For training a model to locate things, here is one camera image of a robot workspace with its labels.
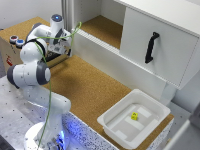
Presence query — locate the white plastic box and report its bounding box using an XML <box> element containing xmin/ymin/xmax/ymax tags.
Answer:
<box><xmin>96</xmin><ymin>88</ymin><xmax>172</xmax><ymax>150</ymax></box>

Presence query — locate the blue button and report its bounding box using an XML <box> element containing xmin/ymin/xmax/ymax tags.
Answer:
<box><xmin>15</xmin><ymin>38</ymin><xmax>26</xmax><ymax>49</ymax></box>

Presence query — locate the white sliding door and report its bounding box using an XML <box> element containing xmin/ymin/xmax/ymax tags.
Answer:
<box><xmin>118</xmin><ymin>6</ymin><xmax>200</xmax><ymax>90</ymax></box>

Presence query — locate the green cable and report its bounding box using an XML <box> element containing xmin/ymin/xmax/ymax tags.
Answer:
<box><xmin>33</xmin><ymin>21</ymin><xmax>83</xmax><ymax>150</ymax></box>

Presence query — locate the black door handle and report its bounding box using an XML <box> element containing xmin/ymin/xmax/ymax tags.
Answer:
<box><xmin>144</xmin><ymin>31</ymin><xmax>161</xmax><ymax>65</ymax></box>

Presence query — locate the yellow block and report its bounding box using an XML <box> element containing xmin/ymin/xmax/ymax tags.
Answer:
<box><xmin>130</xmin><ymin>112</ymin><xmax>140</xmax><ymax>122</ymax></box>

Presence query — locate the wooden drawer box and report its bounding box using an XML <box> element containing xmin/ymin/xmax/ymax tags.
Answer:
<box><xmin>0</xmin><ymin>16</ymin><xmax>54</xmax><ymax>70</ymax></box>

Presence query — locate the white cabinet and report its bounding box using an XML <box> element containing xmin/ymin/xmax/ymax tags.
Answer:
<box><xmin>61</xmin><ymin>0</ymin><xmax>200</xmax><ymax>108</ymax></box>

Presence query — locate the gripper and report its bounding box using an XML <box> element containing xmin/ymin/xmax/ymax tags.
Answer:
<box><xmin>47</xmin><ymin>33</ymin><xmax>73</xmax><ymax>56</ymax></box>

